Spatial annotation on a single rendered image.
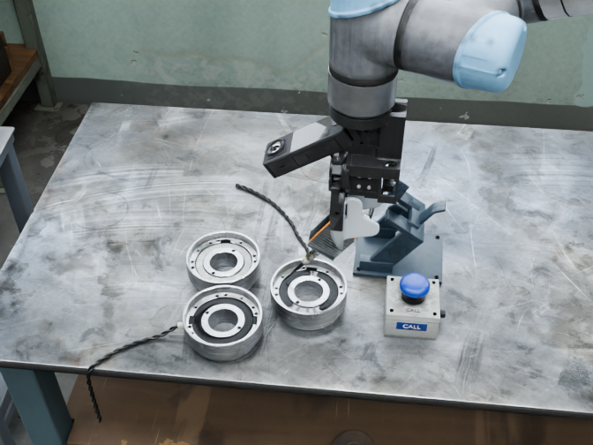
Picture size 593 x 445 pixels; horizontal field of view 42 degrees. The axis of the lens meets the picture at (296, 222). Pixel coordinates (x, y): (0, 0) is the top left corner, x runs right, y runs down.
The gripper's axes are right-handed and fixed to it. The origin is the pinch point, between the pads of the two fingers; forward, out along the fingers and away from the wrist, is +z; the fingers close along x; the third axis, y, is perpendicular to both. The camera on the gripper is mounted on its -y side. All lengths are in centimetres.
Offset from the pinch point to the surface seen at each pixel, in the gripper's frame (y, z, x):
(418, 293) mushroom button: 11.2, 6.1, -3.6
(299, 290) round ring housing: -4.9, 11.7, -0.1
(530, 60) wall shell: 48, 65, 161
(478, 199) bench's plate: 20.5, 13.2, 25.0
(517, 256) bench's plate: 26.0, 13.2, 12.7
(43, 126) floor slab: -120, 93, 138
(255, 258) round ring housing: -11.8, 10.2, 3.6
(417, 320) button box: 11.5, 9.3, -5.2
